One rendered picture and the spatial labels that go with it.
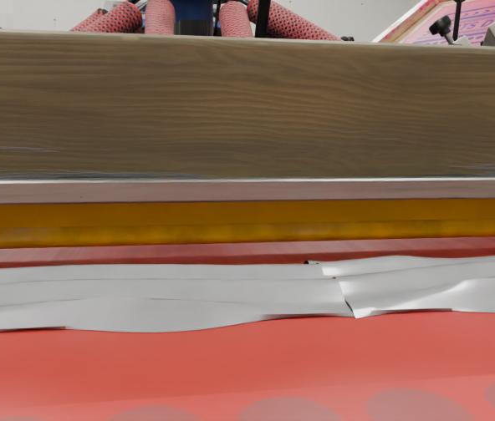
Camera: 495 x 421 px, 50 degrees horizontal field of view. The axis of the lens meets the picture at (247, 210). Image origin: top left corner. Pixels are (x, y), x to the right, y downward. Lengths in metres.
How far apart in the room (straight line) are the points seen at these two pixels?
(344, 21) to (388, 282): 4.55
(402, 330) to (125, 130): 0.15
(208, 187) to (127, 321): 0.09
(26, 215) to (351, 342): 0.17
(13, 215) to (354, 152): 0.16
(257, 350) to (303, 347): 0.01
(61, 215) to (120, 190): 0.04
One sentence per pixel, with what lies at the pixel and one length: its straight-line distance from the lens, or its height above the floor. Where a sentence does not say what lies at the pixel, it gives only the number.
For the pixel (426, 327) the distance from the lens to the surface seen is 0.18.
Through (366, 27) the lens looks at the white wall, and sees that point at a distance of 4.79.
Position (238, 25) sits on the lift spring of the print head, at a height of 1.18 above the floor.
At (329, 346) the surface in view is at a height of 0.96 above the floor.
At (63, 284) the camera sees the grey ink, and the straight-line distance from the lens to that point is 0.20.
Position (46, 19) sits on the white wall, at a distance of 4.56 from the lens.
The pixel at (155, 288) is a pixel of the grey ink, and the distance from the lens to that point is 0.19.
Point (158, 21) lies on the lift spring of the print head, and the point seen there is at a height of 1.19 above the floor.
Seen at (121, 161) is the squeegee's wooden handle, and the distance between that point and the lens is 0.25.
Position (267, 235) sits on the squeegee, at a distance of 0.27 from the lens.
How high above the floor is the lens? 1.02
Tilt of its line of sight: 8 degrees down
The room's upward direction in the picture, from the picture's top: straight up
